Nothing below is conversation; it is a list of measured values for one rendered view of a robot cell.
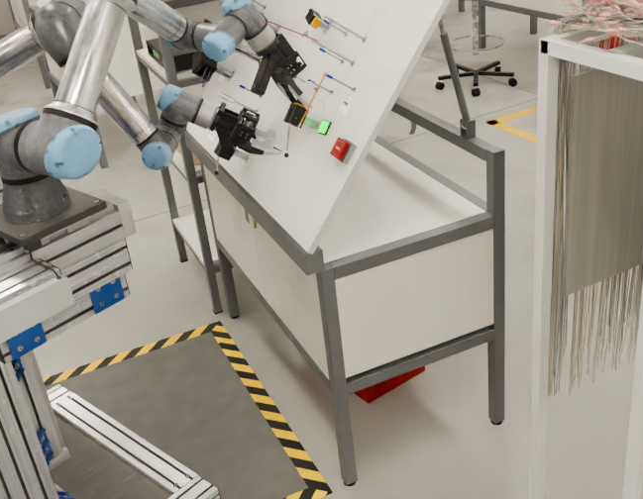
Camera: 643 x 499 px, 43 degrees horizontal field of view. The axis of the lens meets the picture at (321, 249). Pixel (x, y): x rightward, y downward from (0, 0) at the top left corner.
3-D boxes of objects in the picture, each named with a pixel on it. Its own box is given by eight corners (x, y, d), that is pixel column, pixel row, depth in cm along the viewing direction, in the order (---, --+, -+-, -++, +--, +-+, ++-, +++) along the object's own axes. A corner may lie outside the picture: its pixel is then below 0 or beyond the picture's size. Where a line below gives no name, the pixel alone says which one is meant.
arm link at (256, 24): (213, 11, 215) (230, -8, 219) (238, 45, 221) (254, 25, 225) (232, 4, 209) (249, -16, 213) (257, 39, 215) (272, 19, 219)
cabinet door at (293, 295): (326, 381, 244) (311, 267, 226) (262, 299, 289) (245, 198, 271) (334, 378, 245) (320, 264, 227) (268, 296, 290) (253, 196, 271)
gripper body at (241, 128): (257, 133, 223) (216, 114, 221) (246, 152, 229) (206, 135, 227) (263, 114, 228) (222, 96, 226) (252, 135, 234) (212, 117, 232)
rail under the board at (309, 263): (306, 276, 221) (304, 254, 218) (186, 147, 318) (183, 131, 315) (325, 270, 223) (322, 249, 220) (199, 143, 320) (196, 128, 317)
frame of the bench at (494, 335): (347, 488, 260) (320, 271, 222) (229, 316, 357) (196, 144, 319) (504, 423, 279) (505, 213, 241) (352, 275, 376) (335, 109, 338)
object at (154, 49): (169, 74, 314) (165, 57, 311) (148, 55, 343) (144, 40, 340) (249, 56, 325) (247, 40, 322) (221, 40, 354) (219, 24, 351)
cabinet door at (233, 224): (264, 298, 290) (247, 197, 271) (216, 238, 335) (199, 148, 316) (268, 296, 290) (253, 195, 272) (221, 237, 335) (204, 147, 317)
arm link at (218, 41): (197, 62, 216) (219, 37, 222) (230, 65, 211) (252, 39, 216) (185, 38, 211) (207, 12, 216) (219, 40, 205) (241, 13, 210)
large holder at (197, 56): (236, 45, 301) (202, 27, 293) (236, 78, 291) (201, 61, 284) (226, 55, 305) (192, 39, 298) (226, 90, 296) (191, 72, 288)
